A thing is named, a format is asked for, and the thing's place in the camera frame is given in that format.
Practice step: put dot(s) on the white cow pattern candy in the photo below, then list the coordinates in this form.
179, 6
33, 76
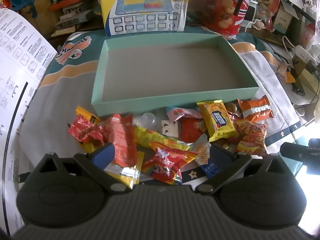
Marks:
170, 129

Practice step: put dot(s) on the yellow silver large packet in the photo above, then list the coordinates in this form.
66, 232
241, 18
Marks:
130, 176

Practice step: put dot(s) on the red cookie tin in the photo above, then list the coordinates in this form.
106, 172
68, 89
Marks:
223, 16

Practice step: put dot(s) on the white instruction sheet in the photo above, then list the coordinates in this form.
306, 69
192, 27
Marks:
25, 56

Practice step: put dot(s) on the brown chocolate ball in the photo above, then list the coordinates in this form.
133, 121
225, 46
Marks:
231, 108

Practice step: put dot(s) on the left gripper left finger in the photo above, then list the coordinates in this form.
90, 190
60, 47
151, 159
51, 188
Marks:
95, 163

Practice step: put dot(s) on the mint green cardboard box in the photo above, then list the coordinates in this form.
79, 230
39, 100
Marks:
144, 73

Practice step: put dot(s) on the long salmon red packet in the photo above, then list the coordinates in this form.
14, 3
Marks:
120, 132

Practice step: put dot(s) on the pink strawberry candy packet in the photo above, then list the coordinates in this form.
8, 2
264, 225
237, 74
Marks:
176, 113

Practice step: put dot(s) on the clear plastic jelly cup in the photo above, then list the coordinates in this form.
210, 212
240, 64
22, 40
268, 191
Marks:
146, 120

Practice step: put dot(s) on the red yellow gummy packet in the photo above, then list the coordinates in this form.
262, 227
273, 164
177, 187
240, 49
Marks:
166, 164

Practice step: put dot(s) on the red crinkled candy packet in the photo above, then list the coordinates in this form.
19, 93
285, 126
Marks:
86, 132

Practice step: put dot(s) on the blue white cracker packet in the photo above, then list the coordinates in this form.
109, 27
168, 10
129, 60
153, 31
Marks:
201, 147

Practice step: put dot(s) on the orange silver snack packet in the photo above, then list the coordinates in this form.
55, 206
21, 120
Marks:
256, 110

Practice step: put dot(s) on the patterned teal grey blanket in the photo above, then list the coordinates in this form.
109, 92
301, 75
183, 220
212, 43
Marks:
68, 84

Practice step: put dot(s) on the white power strip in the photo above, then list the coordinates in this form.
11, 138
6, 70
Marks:
304, 55

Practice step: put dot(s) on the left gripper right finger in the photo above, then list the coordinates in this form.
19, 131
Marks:
231, 166

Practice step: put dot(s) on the stack of books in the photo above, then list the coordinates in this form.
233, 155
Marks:
73, 15

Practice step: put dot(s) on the small red packet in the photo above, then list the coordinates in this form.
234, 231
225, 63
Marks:
191, 129

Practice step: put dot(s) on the orange noodle snack packet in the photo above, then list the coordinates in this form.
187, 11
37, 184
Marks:
253, 136

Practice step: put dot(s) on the orange yellow small packet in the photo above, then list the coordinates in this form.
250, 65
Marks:
87, 115

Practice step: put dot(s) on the yellow biscuit packet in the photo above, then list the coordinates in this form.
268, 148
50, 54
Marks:
217, 121

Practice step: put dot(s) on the yellow blue toy box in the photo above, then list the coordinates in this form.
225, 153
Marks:
140, 16

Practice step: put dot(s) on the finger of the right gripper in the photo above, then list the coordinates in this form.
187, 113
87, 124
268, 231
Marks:
305, 154

